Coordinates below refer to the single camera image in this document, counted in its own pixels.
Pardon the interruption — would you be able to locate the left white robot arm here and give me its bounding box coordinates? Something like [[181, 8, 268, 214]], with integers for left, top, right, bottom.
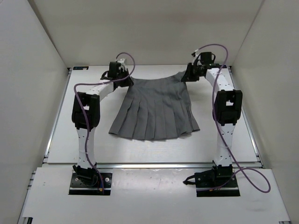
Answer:
[[71, 58, 133, 186]]

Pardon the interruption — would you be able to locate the left blue table label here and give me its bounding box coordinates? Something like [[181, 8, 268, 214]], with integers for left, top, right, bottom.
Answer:
[[72, 66, 89, 70]]

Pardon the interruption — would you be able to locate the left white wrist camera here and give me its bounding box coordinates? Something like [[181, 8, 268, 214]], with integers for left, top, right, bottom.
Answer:
[[116, 58, 128, 70]]

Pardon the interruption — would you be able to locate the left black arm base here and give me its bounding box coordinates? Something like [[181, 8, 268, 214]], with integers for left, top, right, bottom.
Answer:
[[69, 165, 113, 196]]

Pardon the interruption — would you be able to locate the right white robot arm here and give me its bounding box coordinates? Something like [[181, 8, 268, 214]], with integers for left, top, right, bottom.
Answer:
[[181, 51, 242, 167]]

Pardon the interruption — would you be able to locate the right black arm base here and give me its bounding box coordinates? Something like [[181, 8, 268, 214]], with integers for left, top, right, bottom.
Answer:
[[183, 162, 241, 197]]

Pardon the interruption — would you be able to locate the grey pleated skirt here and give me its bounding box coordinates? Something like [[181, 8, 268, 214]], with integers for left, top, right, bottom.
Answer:
[[109, 72, 200, 140]]

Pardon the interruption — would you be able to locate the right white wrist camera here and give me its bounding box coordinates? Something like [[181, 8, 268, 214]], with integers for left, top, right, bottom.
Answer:
[[192, 49, 200, 66]]

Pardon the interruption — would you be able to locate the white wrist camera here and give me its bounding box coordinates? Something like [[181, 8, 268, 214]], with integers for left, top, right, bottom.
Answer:
[[192, 49, 200, 66], [116, 58, 128, 70]]

